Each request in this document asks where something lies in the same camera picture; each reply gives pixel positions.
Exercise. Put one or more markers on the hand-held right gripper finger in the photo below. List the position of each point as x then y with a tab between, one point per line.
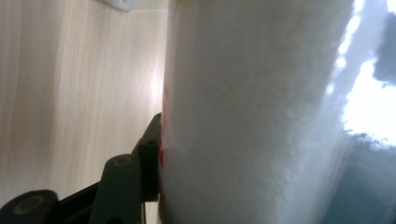
149	168

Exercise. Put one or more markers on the red and white spout pouch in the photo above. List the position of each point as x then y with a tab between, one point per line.
243	118

